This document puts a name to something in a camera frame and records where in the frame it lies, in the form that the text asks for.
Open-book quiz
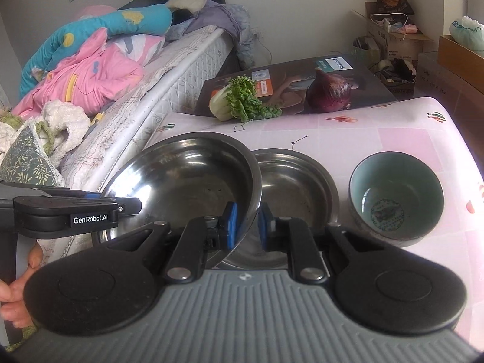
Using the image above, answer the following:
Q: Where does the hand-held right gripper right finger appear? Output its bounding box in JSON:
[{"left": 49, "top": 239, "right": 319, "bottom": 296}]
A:
[{"left": 258, "top": 202, "right": 365, "bottom": 284}]

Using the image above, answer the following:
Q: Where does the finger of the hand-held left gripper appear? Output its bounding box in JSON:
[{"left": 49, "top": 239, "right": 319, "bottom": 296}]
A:
[{"left": 49, "top": 190, "right": 143, "bottom": 216}]

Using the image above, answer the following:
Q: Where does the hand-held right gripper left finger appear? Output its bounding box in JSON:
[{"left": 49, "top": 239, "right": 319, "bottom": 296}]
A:
[{"left": 126, "top": 201, "right": 238, "bottom": 284}]

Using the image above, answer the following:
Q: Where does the small stainless steel bowl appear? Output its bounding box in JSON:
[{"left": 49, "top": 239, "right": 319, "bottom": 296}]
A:
[{"left": 223, "top": 148, "right": 340, "bottom": 270}]

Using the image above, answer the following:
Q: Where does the shallow stainless steel plate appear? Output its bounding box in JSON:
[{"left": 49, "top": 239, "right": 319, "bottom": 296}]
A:
[{"left": 92, "top": 133, "right": 264, "bottom": 271}]

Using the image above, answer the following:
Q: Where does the teal glazed ceramic bowl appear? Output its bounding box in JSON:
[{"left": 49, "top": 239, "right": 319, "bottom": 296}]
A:
[{"left": 348, "top": 151, "right": 446, "bottom": 248}]

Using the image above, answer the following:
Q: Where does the person's left hand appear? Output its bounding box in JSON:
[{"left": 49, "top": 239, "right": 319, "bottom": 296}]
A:
[{"left": 0, "top": 241, "right": 43, "bottom": 329}]

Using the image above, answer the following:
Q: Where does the green floral pillow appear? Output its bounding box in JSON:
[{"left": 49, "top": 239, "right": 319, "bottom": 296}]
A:
[{"left": 0, "top": 125, "right": 67, "bottom": 188}]

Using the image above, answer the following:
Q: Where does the white fleece blanket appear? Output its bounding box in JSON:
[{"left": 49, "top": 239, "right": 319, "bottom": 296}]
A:
[{"left": 0, "top": 100, "right": 91, "bottom": 167}]

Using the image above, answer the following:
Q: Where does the pink blanket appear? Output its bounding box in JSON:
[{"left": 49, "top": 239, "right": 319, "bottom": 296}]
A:
[{"left": 11, "top": 26, "right": 165, "bottom": 118}]

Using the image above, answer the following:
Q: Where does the green bok choy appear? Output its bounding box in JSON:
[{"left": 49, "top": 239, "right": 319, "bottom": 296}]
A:
[{"left": 209, "top": 76, "right": 283, "bottom": 123}]

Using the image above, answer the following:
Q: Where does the pink patterned tablecloth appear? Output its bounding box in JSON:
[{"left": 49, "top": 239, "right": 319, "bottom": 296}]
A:
[{"left": 64, "top": 96, "right": 484, "bottom": 352}]

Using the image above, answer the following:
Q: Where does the dark printed carton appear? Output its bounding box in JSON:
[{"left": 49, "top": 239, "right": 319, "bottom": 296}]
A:
[{"left": 196, "top": 55, "right": 399, "bottom": 116}]

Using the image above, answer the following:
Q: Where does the white quilted mattress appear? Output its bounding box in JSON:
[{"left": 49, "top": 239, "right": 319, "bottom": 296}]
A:
[{"left": 57, "top": 25, "right": 235, "bottom": 258}]

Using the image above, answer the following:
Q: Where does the pile of colourful bedding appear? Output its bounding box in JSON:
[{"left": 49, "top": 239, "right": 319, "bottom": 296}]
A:
[{"left": 19, "top": 5, "right": 172, "bottom": 101}]

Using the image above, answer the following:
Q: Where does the small open carton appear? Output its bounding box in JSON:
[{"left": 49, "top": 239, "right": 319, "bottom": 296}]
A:
[{"left": 353, "top": 36, "right": 381, "bottom": 67}]

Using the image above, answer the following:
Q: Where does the lavender grey duvet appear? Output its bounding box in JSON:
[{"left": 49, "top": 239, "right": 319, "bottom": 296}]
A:
[{"left": 164, "top": 2, "right": 258, "bottom": 69}]

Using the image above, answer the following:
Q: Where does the cream pillow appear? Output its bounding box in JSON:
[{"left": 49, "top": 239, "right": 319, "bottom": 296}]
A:
[{"left": 166, "top": 0, "right": 207, "bottom": 13}]

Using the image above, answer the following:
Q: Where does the open cardboard box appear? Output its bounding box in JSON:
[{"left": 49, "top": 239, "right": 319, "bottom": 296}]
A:
[{"left": 365, "top": 2, "right": 435, "bottom": 61}]

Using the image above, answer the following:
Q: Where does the grey carton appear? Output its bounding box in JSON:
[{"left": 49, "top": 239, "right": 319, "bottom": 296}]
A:
[{"left": 418, "top": 51, "right": 484, "bottom": 103}]

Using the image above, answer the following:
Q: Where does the long brown cardboard box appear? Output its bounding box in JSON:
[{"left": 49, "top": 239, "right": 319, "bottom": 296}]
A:
[{"left": 439, "top": 35, "right": 484, "bottom": 95}]

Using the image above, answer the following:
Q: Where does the brown paper bag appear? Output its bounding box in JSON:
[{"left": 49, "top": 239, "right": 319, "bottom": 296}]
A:
[{"left": 376, "top": 0, "right": 414, "bottom": 16}]

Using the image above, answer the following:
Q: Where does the pale green plastic bag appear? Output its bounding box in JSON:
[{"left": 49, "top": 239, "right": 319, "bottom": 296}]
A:
[{"left": 449, "top": 16, "right": 484, "bottom": 51}]

